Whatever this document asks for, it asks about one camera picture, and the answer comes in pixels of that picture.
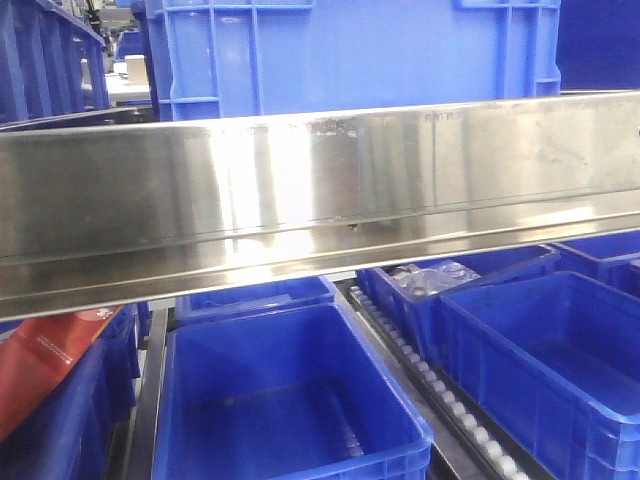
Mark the light blue plastic bin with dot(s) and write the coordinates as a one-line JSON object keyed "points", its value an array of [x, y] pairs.
{"points": [[221, 59]]}

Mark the blue bin with plastic bags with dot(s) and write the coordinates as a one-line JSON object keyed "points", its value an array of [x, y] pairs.
{"points": [[418, 318]]}

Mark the clear plastic bags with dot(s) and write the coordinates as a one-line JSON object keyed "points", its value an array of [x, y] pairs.
{"points": [[433, 279]]}

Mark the blue bin rear centre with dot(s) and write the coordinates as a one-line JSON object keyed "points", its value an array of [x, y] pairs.
{"points": [[241, 301]]}

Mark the dark blue bin lower centre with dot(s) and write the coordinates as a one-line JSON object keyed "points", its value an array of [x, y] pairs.
{"points": [[297, 394]]}

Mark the dark blue bin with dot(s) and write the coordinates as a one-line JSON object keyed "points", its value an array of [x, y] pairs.
{"points": [[69, 435], [598, 45], [297, 394], [554, 361], [51, 63]]}

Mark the dark blue bin lower right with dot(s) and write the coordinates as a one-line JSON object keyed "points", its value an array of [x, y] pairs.
{"points": [[554, 361]]}

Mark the white roller conveyor track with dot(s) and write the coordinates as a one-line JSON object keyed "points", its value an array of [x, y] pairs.
{"points": [[467, 445]]}

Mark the blue bin far right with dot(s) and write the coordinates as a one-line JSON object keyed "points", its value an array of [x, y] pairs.
{"points": [[611, 259]]}

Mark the red cardboard box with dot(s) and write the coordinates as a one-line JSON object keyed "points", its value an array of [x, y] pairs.
{"points": [[40, 354]]}

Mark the dark blue bin lower left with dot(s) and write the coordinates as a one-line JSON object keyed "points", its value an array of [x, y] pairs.
{"points": [[69, 435]]}

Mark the dark blue bin upper left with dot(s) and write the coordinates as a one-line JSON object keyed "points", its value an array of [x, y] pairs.
{"points": [[51, 63]]}

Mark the dark blue bin upper right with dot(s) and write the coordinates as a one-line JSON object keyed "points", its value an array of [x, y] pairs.
{"points": [[598, 45]]}

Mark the stainless steel shelf rail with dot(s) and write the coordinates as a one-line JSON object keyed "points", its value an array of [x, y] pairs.
{"points": [[113, 214]]}

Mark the steel divider rail lower left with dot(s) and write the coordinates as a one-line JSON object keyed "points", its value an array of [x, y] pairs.
{"points": [[142, 430]]}

